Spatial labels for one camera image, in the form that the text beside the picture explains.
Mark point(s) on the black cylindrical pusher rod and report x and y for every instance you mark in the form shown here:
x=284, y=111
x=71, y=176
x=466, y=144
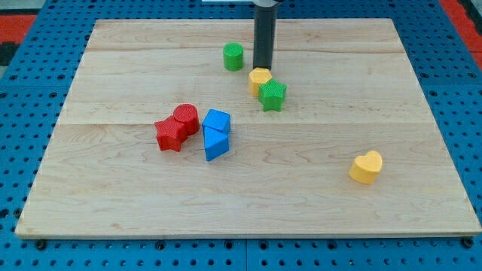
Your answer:
x=264, y=32

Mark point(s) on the blue cube block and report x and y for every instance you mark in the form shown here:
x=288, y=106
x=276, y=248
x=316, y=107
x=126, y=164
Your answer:
x=217, y=120

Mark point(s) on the yellow heart block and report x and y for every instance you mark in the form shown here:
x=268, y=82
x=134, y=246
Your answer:
x=366, y=168

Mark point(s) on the yellow hexagon block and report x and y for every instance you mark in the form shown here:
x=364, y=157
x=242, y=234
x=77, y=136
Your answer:
x=256, y=78

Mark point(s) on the red star block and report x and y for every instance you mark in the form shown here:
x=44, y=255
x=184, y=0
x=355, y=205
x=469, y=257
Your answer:
x=170, y=134

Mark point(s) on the blue triangle block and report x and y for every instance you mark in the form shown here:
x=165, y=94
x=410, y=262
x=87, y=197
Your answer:
x=215, y=143

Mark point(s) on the green cylinder block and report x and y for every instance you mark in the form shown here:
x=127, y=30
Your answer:
x=233, y=54

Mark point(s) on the green star block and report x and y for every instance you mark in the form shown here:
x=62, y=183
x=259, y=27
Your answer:
x=272, y=95

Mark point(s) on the light wooden board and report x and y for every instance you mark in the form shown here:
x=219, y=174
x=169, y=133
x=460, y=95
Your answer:
x=351, y=90

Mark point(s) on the red cylinder block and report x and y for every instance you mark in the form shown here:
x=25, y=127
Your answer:
x=188, y=115

